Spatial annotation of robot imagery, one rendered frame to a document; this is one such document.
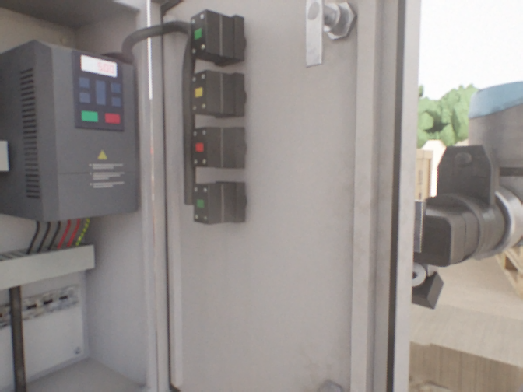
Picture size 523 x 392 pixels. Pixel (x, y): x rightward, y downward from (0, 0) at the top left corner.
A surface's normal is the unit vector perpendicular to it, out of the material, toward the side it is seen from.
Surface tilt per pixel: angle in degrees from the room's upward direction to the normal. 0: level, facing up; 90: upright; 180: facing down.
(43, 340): 90
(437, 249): 90
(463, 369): 90
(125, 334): 90
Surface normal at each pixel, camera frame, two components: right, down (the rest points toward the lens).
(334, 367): -0.75, 0.06
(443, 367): -0.59, 0.07
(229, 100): 0.66, 0.07
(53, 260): 0.81, 0.05
